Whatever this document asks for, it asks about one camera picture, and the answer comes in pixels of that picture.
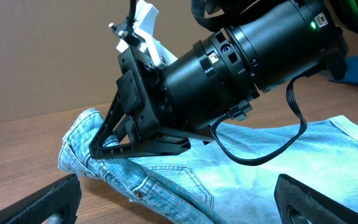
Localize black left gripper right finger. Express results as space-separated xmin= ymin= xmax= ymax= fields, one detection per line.
xmin=274 ymin=174 xmax=358 ymax=224

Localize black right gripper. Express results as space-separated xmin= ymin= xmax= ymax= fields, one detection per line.
xmin=89 ymin=39 xmax=259 ymax=159

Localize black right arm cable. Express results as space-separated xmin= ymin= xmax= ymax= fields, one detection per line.
xmin=209 ymin=76 xmax=308 ymax=167

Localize light blue denim shorts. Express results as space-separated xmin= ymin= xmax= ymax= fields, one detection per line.
xmin=58 ymin=109 xmax=358 ymax=223

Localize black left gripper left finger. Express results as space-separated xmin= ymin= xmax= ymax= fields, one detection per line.
xmin=0 ymin=174 xmax=82 ymax=224

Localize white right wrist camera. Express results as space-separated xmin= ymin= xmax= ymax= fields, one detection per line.
xmin=109 ymin=0 xmax=177 ymax=69

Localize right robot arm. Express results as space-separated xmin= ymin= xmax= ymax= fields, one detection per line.
xmin=89 ymin=0 xmax=358 ymax=159

